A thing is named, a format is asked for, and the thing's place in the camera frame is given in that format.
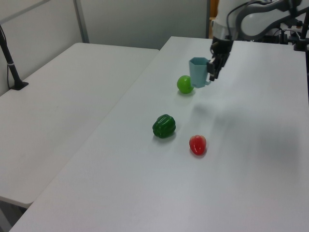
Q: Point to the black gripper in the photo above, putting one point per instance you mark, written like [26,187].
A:
[220,48]

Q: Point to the light blue hexagonal mug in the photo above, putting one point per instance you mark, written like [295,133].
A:
[198,73]

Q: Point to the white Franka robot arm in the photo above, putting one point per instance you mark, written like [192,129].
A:
[256,19]

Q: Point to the light green apple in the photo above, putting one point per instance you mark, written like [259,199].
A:
[184,84]

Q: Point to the black equipment box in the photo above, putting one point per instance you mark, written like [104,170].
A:
[277,37]

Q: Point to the dark green bell pepper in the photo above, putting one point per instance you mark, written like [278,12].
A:
[164,126]

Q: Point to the red bell pepper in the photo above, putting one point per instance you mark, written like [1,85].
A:
[198,145]

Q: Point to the black clamp camera stand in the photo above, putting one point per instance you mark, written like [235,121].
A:
[301,39]

